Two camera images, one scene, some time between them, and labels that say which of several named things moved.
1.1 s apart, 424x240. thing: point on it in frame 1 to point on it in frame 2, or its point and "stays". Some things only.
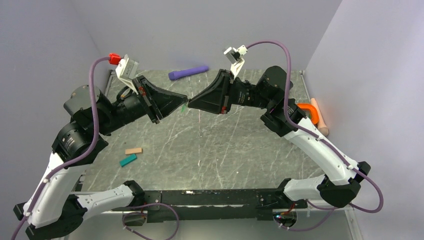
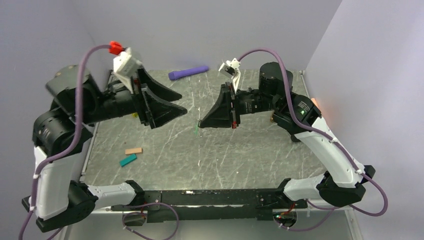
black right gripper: [216, 98] to [223, 113]
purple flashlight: [175, 75] stays
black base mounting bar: [246, 205] stays
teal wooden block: [127, 160] stays
